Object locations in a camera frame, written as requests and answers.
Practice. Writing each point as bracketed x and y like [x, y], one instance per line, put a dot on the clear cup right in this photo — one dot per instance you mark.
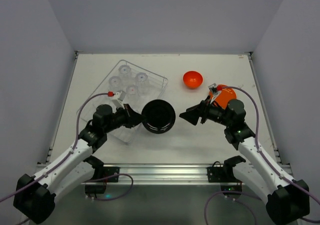
[142, 83]

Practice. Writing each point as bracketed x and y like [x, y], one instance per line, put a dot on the black plate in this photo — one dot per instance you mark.
[160, 116]

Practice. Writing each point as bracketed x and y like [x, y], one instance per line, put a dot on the clear wire dish rack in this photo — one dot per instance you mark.
[158, 85]

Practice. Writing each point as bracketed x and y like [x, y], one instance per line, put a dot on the clear cup left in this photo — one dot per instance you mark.
[115, 84]

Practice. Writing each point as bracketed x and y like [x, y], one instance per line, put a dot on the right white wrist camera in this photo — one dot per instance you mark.
[213, 92]

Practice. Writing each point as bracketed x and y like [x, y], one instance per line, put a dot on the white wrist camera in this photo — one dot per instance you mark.
[213, 92]
[118, 98]

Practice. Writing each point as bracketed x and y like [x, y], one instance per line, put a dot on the clear cup back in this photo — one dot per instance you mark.
[125, 72]

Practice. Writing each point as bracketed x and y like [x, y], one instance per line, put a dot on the aluminium rail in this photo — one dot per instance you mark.
[136, 174]

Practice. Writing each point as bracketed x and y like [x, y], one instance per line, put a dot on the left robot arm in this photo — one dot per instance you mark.
[38, 194]

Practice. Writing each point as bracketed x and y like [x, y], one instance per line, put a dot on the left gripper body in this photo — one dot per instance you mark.
[127, 116]

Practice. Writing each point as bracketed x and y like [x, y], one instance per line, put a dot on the orange bowl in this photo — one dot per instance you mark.
[192, 79]

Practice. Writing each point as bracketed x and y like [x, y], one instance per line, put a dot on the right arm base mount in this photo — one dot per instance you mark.
[217, 173]

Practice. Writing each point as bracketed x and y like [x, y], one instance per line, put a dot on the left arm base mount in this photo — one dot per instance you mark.
[107, 176]

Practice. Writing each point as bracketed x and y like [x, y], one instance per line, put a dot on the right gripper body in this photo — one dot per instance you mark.
[203, 111]

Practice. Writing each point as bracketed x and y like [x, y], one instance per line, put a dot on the orange plate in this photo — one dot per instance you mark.
[222, 99]

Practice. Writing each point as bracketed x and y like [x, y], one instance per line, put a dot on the clear cup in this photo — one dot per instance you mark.
[115, 84]
[132, 94]
[125, 72]
[142, 83]

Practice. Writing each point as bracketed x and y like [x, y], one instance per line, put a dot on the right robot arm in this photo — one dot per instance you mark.
[285, 198]

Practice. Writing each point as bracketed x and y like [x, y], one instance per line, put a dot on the clear cup front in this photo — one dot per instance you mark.
[132, 94]

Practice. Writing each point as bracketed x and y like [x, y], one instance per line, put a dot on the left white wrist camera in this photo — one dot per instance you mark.
[118, 98]

